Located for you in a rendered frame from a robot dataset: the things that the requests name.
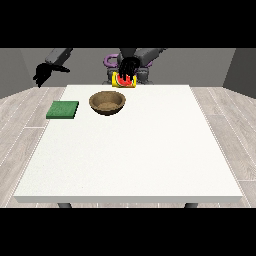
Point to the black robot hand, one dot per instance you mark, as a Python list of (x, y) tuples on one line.
[(127, 67), (44, 72)]

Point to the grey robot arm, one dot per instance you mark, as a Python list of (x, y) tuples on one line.
[(57, 55), (145, 54)]

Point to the brown wooden bowl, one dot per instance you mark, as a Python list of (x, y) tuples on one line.
[(107, 102)]

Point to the green square pad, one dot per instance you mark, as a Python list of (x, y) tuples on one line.
[(62, 109)]

